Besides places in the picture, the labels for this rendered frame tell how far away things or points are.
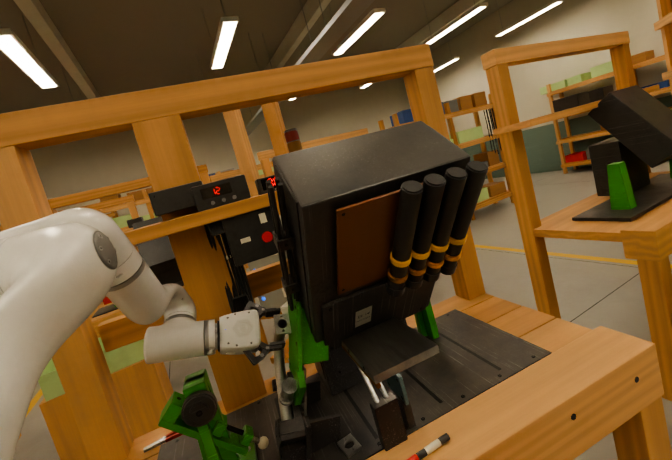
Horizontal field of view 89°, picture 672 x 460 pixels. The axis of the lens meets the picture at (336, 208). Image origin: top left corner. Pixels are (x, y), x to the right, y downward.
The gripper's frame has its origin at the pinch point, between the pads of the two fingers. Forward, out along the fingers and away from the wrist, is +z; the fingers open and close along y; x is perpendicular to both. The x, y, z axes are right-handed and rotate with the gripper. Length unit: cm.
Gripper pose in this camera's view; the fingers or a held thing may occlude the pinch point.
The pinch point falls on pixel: (278, 327)
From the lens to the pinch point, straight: 98.6
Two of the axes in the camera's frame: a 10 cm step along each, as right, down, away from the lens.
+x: -2.2, 7.0, 6.8
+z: 9.5, -0.2, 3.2
